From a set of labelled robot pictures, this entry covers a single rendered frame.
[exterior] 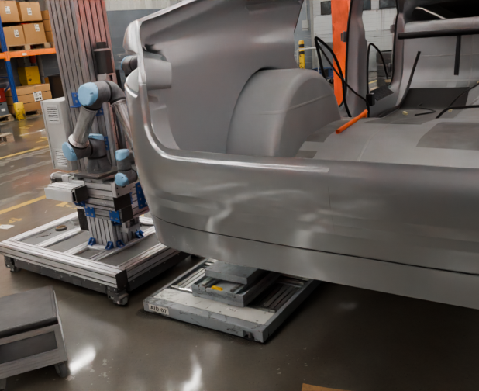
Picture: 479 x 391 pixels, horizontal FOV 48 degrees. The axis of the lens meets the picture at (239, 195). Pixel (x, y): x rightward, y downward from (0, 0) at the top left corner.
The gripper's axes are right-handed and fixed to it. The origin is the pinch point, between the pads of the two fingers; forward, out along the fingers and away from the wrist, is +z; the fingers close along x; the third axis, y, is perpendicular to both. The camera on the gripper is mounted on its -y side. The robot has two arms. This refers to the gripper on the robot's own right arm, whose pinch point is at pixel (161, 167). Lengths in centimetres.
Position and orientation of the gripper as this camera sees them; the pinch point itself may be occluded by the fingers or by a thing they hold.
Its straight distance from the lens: 322.0
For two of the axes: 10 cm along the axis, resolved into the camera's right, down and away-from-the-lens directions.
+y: -0.9, -9.5, -3.0
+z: 5.3, -3.0, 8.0
